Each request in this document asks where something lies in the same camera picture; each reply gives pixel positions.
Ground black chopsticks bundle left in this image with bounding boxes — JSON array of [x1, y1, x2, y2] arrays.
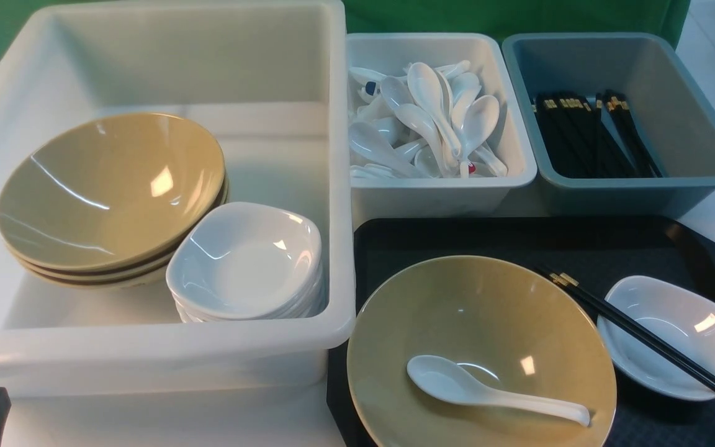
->
[[534, 93, 602, 179]]

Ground tan noodle bowl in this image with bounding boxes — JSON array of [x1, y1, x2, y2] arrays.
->
[[346, 255, 618, 446]]

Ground large white plastic tub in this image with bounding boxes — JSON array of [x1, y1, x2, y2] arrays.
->
[[0, 1, 355, 399]]

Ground grey-blue plastic bin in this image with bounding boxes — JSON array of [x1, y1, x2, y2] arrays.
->
[[502, 33, 715, 216]]

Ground white spoon middle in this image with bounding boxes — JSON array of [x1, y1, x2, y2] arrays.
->
[[394, 104, 452, 178]]

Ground white spoon lower left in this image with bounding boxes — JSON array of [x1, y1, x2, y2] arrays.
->
[[347, 122, 429, 178]]

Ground black chopsticks bundle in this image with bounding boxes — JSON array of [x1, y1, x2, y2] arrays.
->
[[599, 89, 665, 178], [534, 93, 602, 179]]

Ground white square sauce dish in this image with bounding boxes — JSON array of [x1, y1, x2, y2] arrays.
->
[[596, 276, 715, 402]]

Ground lower stacked white dishes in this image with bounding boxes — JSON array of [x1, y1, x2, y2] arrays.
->
[[171, 266, 326, 323]]

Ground white ceramic soup spoon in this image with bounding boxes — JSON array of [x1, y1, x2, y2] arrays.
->
[[407, 354, 592, 427]]

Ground white spoon right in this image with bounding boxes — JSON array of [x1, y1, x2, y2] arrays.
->
[[459, 94, 500, 178]]

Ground white spoon centre top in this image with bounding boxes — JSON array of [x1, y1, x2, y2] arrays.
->
[[407, 62, 461, 159]]

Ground black chopstick gold tip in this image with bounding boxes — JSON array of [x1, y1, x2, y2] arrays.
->
[[548, 273, 715, 402]]

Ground top stacked tan bowl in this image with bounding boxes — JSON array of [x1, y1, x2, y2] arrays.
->
[[0, 112, 227, 272]]

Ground stacked tan bowl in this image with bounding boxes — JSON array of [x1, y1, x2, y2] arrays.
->
[[0, 112, 227, 272], [19, 186, 230, 290], [6, 229, 191, 282]]

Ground small white plastic bin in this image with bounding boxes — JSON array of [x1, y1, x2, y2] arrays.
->
[[346, 33, 538, 227]]

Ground top stacked white dish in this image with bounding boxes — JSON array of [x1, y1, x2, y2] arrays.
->
[[166, 202, 323, 317]]

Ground black chopsticks bundle right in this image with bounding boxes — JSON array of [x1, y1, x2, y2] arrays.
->
[[599, 89, 665, 178]]

